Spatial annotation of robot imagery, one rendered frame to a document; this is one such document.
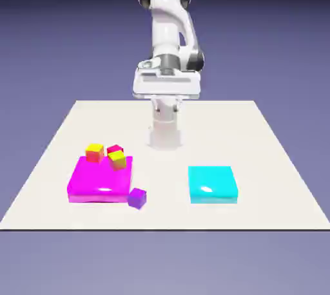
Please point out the small purple cube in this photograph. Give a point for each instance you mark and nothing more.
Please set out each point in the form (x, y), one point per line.
(137, 198)

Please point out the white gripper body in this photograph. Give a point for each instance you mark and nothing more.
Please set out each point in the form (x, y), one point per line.
(166, 87)

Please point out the large cyan box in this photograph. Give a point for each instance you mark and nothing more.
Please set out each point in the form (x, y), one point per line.
(212, 183)

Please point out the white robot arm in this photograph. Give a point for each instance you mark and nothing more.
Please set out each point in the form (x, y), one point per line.
(165, 16)

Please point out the large magenta box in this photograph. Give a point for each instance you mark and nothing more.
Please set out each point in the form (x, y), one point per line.
(100, 179)

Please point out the small yellow cube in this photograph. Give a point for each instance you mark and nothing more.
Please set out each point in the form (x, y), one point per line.
(95, 152)
(117, 161)

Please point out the small red cube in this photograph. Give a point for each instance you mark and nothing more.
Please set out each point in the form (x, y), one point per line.
(114, 148)

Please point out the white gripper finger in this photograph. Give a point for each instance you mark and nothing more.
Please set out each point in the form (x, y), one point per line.
(176, 104)
(156, 105)

